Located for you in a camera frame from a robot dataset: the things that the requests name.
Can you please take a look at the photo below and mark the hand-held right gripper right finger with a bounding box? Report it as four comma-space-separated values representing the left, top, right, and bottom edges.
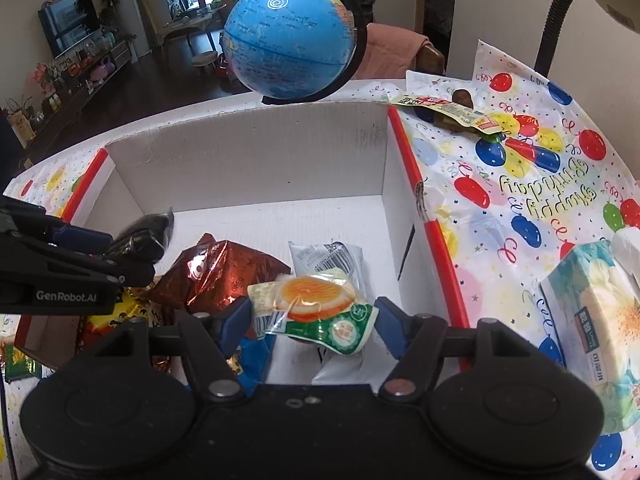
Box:
375, 296, 546, 403

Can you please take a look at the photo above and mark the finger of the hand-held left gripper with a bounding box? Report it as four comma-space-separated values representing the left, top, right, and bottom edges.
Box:
0, 195, 113, 257
0, 234, 156, 288

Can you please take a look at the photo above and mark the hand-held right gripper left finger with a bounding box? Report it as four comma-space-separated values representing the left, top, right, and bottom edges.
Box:
92, 297, 253, 401

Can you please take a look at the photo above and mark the blue snack packet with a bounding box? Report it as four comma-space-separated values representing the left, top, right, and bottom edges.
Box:
227, 332, 278, 396

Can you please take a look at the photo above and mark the yellow snack bag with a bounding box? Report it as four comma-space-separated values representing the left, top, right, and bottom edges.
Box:
82, 287, 176, 376

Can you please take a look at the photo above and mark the black snack packet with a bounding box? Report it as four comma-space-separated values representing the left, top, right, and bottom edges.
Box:
107, 207, 176, 263

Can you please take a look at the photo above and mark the brown-red foil snack bag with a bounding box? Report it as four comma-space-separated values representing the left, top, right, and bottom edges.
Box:
145, 233, 293, 316

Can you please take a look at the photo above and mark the orange jelly packet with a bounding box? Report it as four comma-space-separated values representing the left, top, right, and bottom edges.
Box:
247, 267, 380, 356

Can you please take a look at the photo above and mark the green snack packet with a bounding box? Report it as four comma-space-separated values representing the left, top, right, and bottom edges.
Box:
2, 345, 43, 383

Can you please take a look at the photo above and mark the white snack packet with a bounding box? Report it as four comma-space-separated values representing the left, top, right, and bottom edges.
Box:
289, 241, 375, 386

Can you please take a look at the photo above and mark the red cardboard box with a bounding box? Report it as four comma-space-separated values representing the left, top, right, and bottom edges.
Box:
2, 100, 471, 386

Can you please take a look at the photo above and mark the wooden television cabinet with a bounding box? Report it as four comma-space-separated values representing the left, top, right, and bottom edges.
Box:
0, 40, 136, 151

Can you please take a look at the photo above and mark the balloon print tablecloth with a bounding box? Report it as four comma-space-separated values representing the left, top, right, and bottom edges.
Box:
0, 40, 640, 480

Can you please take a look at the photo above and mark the floral tissue box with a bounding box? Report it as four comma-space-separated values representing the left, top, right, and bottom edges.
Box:
539, 227, 640, 436

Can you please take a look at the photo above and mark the television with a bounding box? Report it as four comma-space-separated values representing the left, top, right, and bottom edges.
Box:
39, 0, 103, 58

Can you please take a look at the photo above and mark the yellow-green snack strip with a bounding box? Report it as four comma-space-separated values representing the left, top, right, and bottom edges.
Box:
387, 92, 508, 142

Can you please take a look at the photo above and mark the white tower air conditioner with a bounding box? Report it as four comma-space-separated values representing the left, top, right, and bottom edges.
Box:
110, 0, 151, 58

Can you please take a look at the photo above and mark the small wooden table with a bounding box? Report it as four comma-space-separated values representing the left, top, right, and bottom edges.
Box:
162, 7, 228, 56

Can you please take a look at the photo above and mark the blue globe on black stand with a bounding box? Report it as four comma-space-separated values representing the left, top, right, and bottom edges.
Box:
222, 0, 368, 106

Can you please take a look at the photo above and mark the grey desk lamp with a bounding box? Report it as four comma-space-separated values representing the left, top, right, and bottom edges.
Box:
532, 0, 640, 76

